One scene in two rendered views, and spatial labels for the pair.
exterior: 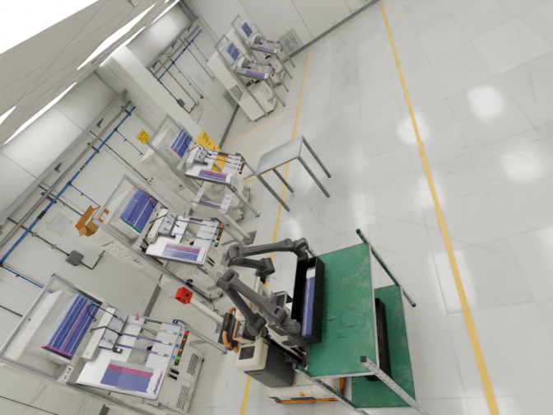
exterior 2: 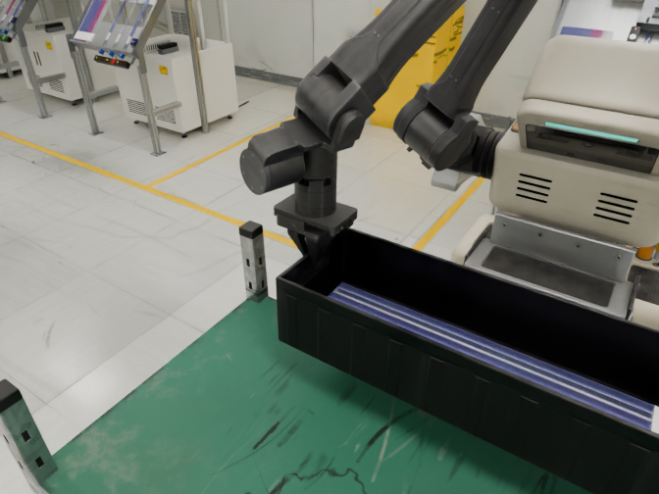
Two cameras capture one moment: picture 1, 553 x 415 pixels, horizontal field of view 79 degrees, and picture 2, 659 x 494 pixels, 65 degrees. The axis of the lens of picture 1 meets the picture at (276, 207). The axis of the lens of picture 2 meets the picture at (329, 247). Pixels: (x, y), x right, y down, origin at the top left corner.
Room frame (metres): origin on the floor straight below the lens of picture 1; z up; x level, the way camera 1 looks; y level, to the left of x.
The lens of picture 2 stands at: (1.34, -0.20, 1.54)
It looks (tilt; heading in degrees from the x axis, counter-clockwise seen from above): 34 degrees down; 88
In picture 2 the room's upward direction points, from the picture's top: straight up
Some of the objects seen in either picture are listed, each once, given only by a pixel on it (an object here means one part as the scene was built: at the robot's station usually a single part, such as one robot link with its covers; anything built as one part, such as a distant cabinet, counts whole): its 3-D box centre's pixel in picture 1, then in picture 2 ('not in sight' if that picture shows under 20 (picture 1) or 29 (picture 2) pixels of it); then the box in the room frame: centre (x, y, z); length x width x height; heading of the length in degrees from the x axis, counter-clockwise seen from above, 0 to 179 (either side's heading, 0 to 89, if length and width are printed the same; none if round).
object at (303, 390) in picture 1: (305, 360); not in sight; (1.90, 0.73, 0.16); 0.67 x 0.64 x 0.25; 55
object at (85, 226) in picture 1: (99, 211); not in sight; (4.13, 1.60, 1.82); 0.68 x 0.30 x 0.20; 145
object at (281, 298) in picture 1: (278, 311); (544, 286); (1.73, 0.49, 0.99); 0.28 x 0.16 x 0.22; 145
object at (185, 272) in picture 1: (198, 270); not in sight; (4.06, 1.42, 0.31); 0.70 x 0.65 x 0.62; 145
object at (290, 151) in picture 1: (295, 175); not in sight; (4.06, -0.49, 0.40); 0.70 x 0.45 x 0.80; 53
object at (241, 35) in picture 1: (254, 53); not in sight; (9.31, -2.33, 0.95); 1.36 x 0.82 x 1.90; 55
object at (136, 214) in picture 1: (137, 212); not in sight; (4.04, 1.29, 1.52); 0.51 x 0.13 x 0.27; 145
